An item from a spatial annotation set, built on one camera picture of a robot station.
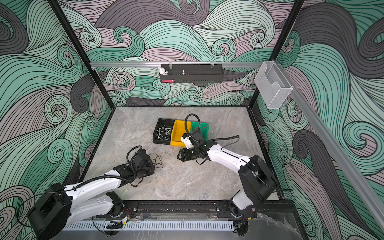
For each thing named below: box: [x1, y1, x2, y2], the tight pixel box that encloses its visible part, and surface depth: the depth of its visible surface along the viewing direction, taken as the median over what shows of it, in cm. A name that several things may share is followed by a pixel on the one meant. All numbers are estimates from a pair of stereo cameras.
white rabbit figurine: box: [157, 64, 168, 75], surface depth 87 cm
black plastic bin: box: [152, 118, 175, 145], surface depth 102 cm
